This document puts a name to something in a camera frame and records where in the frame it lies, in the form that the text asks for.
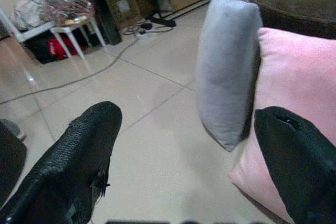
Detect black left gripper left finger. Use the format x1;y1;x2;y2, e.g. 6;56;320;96
0;101;123;224

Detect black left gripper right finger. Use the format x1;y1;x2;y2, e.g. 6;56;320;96
254;106;336;224

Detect pink pillow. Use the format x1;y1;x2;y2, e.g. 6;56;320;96
228;27;336;224

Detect grey pillow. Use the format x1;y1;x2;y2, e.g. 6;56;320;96
196;0;264;153

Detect brown sofa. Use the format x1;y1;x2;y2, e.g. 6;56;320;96
248;0;336;40

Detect red bag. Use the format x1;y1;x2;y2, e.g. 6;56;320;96
47;35;87;61

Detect white small table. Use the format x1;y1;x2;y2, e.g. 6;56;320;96
0;0;108;61

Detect white power strip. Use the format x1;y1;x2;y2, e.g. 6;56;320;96
135;28;158;40

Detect white crumpled bag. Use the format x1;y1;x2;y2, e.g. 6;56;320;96
12;0;47;32

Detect clear plastic bag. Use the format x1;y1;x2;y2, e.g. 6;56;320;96
34;0;96;27

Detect black cabinet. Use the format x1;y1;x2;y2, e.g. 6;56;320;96
59;0;123;46

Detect cardboard box with label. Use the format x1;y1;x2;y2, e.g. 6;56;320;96
100;0;144;29

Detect black stand base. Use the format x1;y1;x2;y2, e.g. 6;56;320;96
145;0;177;28

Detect grey floor cable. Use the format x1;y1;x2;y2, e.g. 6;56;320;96
0;23;174;105

